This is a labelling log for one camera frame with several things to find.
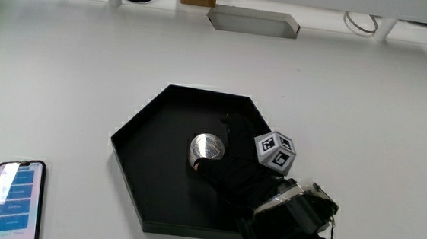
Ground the person's right hand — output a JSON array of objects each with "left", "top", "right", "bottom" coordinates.
[{"left": 190, "top": 109, "right": 300, "bottom": 215}]

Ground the round silver paper clip tin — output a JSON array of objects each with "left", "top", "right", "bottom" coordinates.
[{"left": 186, "top": 132, "right": 228, "bottom": 170}]

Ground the black hexagonal plate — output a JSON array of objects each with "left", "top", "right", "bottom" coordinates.
[{"left": 103, "top": 80, "right": 276, "bottom": 239}]

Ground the open white cardboard box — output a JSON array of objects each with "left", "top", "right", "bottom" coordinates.
[{"left": 204, "top": 3, "right": 302, "bottom": 41}]

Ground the black smartphone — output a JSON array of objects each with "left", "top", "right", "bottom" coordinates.
[{"left": 0, "top": 157, "right": 47, "bottom": 239}]

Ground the grey cable loop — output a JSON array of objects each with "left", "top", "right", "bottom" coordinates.
[{"left": 343, "top": 11, "right": 380, "bottom": 36}]

